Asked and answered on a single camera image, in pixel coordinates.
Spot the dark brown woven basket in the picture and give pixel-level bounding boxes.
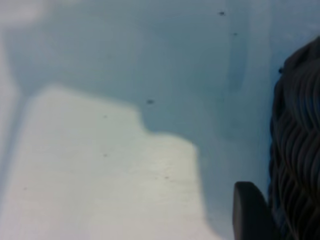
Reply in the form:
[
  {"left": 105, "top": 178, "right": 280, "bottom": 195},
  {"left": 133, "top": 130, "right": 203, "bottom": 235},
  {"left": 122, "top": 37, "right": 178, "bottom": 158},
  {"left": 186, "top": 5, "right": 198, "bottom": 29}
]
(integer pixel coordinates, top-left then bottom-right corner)
[{"left": 268, "top": 36, "right": 320, "bottom": 240}]

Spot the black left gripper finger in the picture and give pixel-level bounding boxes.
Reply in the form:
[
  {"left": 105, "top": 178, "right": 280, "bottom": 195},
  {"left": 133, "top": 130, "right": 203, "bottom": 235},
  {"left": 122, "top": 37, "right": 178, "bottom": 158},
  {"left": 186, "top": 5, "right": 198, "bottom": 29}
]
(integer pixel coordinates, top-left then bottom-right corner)
[{"left": 232, "top": 181, "right": 276, "bottom": 240}]

